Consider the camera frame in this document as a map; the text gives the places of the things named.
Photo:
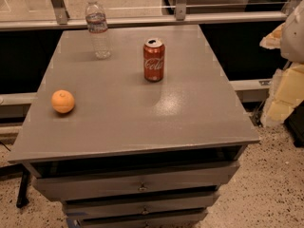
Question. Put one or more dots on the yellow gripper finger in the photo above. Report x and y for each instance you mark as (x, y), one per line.
(286, 93)
(272, 40)

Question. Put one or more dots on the red Coca-Cola can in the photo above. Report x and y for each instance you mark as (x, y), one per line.
(153, 59)

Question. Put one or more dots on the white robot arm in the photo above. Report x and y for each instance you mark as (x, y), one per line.
(292, 37)

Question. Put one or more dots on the grey drawer cabinet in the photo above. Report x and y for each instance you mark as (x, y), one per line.
(121, 122)

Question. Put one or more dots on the grey bottom drawer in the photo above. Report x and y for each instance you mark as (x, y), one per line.
(147, 221)

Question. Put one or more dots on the grey drawer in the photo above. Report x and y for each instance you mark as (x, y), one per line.
(141, 206)
(140, 181)
(147, 221)

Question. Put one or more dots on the clear plastic water bottle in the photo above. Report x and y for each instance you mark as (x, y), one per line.
(98, 28)

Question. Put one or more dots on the orange fruit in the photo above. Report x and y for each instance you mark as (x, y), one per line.
(62, 101)

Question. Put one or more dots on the grey middle drawer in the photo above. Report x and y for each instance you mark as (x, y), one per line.
(141, 206)

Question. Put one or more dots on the grey top drawer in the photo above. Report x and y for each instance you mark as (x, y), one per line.
(140, 181)

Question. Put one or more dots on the black stand leg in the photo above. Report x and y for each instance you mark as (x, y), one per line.
(22, 199)

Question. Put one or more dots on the metal railing frame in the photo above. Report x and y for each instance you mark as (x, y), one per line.
(70, 14)

